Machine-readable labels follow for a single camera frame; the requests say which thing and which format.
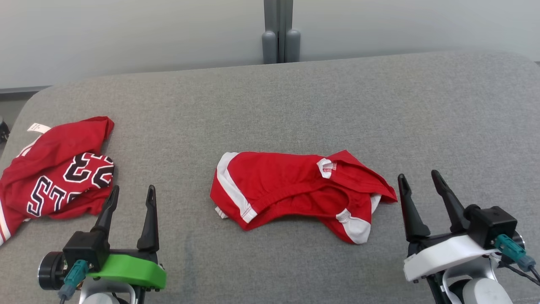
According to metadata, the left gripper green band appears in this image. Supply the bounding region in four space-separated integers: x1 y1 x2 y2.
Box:
38 185 167 292

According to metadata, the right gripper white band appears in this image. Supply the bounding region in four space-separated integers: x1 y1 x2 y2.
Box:
398 170 499 282

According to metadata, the red jersey number 23 print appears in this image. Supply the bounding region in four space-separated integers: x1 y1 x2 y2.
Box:
0 117 115 246

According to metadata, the red shorts white trim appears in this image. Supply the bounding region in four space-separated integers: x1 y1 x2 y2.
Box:
210 150 398 245

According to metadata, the left cable teal connector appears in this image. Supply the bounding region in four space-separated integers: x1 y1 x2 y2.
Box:
58 260 90 304

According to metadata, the cable teal connector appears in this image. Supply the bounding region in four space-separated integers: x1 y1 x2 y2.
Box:
58 260 90 304
494 234 540 288

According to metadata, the right cable teal connector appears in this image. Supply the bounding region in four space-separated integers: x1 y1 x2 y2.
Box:
494 234 540 288

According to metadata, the grey partition post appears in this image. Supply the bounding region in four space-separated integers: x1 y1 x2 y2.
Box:
262 0 301 65

